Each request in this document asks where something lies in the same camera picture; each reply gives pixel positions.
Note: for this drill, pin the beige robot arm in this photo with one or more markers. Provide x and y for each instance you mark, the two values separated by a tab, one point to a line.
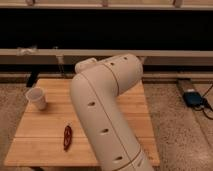
93	93

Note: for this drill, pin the red chili pepper toy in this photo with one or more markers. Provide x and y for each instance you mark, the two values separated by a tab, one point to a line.
67	137

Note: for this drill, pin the white paper cup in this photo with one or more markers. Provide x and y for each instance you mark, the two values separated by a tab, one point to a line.
36	96

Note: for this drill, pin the wooden table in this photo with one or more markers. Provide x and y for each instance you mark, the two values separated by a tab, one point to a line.
38	141

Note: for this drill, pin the blue power adapter box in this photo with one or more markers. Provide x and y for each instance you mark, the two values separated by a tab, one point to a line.
192	98

